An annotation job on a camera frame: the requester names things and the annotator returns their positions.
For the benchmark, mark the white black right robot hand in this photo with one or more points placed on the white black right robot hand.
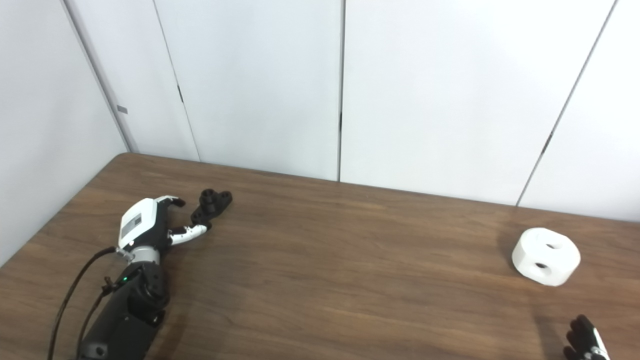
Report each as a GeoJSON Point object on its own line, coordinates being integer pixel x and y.
{"type": "Point", "coordinates": [585, 345]}

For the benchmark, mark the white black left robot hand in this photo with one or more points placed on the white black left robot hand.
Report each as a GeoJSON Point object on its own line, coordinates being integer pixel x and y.
{"type": "Point", "coordinates": [142, 222]}

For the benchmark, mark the black flanged holder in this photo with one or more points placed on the black flanged holder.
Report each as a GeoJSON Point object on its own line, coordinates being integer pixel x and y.
{"type": "Point", "coordinates": [212, 205]}

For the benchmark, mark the round white piece with holes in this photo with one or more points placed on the round white piece with holes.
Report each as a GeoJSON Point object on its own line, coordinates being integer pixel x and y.
{"type": "Point", "coordinates": [542, 255]}

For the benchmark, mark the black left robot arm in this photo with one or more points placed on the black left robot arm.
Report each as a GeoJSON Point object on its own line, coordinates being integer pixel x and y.
{"type": "Point", "coordinates": [130, 310]}

